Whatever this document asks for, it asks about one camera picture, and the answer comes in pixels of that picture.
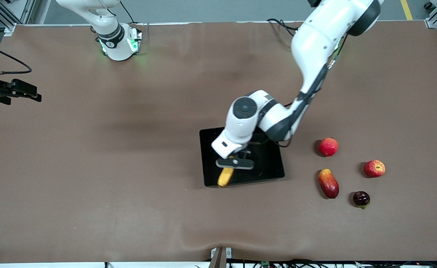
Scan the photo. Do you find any black rectangular plastic box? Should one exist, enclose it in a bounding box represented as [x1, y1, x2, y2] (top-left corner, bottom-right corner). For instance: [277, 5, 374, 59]
[199, 127, 285, 188]

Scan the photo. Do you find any yellow banana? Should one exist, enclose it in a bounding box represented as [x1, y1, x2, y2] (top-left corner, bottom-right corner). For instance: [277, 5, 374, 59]
[217, 156, 235, 188]

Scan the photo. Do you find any red apple with sticker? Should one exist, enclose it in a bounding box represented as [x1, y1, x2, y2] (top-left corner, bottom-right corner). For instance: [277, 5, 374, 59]
[364, 160, 386, 178]

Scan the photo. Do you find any round red peach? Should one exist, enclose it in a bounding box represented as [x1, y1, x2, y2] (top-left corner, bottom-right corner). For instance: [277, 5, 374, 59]
[319, 137, 339, 157]

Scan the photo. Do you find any red yellow mango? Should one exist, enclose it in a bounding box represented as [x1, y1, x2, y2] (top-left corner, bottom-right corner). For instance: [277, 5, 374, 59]
[318, 168, 340, 199]

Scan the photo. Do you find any brown table cover mat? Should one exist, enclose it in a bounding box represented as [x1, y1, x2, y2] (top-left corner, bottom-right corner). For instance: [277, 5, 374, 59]
[0, 20, 437, 263]

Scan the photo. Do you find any dark purple mangosteen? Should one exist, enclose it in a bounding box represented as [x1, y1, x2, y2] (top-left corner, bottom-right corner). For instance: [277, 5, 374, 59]
[353, 191, 371, 209]

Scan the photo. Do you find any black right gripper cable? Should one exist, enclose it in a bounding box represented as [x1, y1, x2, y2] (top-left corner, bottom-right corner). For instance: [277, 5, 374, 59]
[0, 39, 32, 75]

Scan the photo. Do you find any grey bracket with post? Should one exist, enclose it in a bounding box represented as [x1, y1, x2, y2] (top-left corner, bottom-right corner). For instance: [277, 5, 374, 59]
[209, 247, 232, 268]

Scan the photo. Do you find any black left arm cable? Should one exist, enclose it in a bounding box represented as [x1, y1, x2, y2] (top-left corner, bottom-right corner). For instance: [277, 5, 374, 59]
[278, 33, 349, 148]

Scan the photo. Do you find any black right base cable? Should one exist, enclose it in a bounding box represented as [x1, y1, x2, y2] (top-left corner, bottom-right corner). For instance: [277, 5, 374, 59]
[120, 0, 136, 23]

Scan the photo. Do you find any black base cable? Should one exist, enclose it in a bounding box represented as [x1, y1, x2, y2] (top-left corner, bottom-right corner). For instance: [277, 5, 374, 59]
[120, 0, 136, 23]
[266, 18, 299, 38]

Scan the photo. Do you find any black left base cable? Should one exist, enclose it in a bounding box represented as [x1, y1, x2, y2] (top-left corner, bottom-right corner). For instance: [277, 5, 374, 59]
[266, 18, 299, 38]

